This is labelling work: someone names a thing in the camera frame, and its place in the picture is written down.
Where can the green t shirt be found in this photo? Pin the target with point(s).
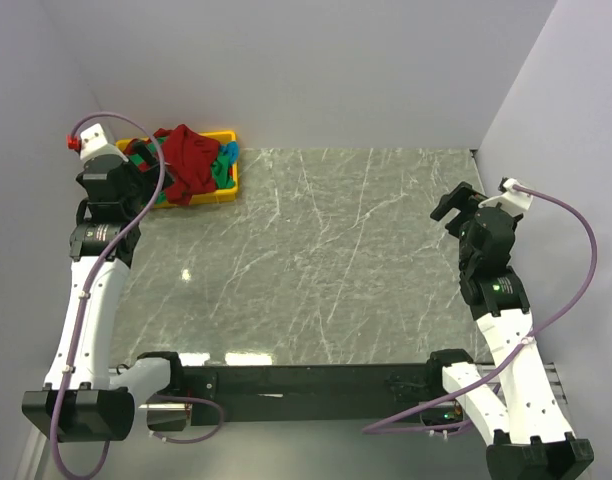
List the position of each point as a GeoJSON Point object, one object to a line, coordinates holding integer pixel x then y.
{"type": "Point", "coordinates": [223, 175]}

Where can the aluminium frame rail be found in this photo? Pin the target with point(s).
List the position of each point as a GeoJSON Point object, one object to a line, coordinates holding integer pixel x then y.
{"type": "Point", "coordinates": [552, 376]}

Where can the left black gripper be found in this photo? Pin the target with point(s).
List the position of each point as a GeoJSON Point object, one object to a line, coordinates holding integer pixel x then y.
{"type": "Point", "coordinates": [147, 170]}

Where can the blue t shirt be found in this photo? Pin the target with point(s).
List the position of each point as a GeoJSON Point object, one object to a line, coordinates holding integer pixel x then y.
{"type": "Point", "coordinates": [231, 151]}

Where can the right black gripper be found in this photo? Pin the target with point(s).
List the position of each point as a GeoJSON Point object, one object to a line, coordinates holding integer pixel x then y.
{"type": "Point", "coordinates": [462, 204]}

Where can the yellow plastic bin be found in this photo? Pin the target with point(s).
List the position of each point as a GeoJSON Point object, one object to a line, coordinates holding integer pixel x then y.
{"type": "Point", "coordinates": [229, 195]}

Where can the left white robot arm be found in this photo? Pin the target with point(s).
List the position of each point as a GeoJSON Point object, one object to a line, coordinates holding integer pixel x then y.
{"type": "Point", "coordinates": [80, 400]}

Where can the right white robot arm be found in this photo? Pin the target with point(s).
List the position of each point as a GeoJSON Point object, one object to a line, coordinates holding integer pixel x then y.
{"type": "Point", "coordinates": [526, 434]}

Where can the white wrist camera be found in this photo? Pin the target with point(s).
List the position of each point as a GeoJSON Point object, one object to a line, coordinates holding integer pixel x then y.
{"type": "Point", "coordinates": [92, 142]}
{"type": "Point", "coordinates": [514, 202]}

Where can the red t shirt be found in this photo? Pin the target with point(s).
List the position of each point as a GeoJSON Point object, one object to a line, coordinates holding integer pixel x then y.
{"type": "Point", "coordinates": [189, 157]}

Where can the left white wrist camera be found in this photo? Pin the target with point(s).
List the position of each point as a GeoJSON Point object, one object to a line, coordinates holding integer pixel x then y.
{"type": "Point", "coordinates": [92, 142]}

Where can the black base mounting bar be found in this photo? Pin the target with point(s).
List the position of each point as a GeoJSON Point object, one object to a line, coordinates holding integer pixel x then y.
{"type": "Point", "coordinates": [266, 393]}

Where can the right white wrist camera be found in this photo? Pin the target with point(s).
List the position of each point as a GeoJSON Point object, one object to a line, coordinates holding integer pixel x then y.
{"type": "Point", "coordinates": [514, 202]}

